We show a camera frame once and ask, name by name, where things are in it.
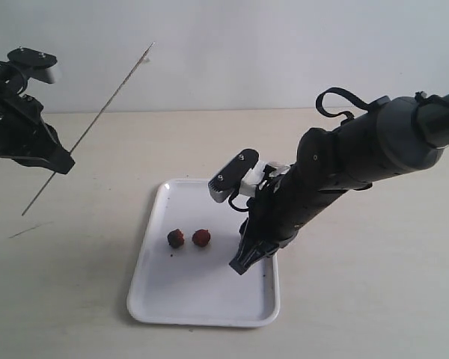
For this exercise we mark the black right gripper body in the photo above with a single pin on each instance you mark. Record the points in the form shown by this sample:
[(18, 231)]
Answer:
[(282, 209)]

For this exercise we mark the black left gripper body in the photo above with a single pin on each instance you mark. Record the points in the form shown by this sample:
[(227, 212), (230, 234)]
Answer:
[(22, 127)]

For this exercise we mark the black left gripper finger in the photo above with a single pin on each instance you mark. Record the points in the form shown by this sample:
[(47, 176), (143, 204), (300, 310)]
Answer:
[(55, 159)]

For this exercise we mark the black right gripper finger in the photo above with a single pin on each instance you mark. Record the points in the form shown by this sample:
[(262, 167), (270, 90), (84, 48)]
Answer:
[(250, 252)]

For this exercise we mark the dark red berry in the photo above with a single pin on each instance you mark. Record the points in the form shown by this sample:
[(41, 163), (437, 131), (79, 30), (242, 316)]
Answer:
[(175, 239)]

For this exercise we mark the thin metal skewer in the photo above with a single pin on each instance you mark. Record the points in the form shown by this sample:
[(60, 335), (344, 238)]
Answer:
[(80, 139)]

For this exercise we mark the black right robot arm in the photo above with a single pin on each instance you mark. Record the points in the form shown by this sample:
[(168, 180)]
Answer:
[(392, 137)]

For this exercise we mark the white rectangular plastic tray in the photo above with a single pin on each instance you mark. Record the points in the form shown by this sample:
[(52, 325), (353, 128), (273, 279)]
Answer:
[(196, 286)]

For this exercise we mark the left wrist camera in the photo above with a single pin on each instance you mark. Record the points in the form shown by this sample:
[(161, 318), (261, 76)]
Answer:
[(23, 64)]

